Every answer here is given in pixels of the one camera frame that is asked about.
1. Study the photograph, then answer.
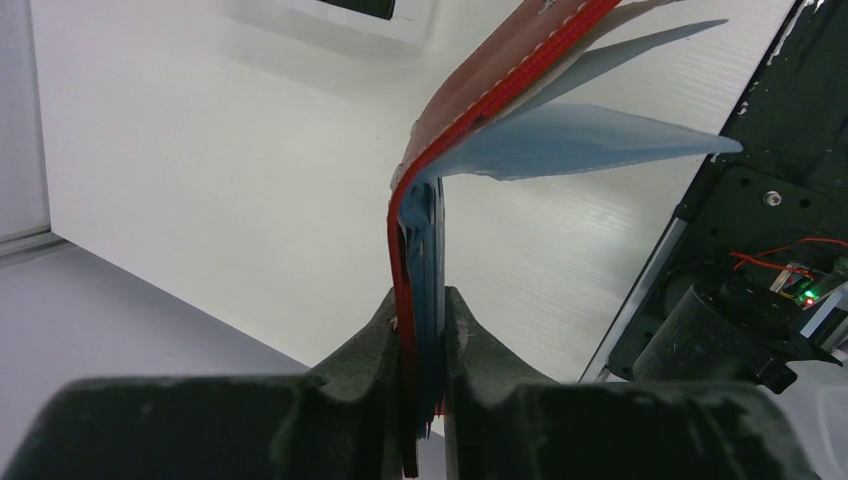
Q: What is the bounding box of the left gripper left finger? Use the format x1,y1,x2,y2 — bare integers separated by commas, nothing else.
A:
4,295,402,479

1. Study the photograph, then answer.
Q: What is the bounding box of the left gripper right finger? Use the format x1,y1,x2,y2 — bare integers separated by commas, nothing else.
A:
444,287,816,479

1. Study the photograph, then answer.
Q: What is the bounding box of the red leather card holder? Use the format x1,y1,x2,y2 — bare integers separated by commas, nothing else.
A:
387,1,741,478

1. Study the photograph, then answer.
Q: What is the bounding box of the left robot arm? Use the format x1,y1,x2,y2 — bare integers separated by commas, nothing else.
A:
5,278,838,479

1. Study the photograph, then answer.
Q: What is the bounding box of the white plastic bin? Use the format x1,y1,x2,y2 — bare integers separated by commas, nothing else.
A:
277,0,436,44

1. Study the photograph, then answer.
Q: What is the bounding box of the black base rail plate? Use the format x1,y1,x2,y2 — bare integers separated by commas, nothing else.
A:
582,1,847,393

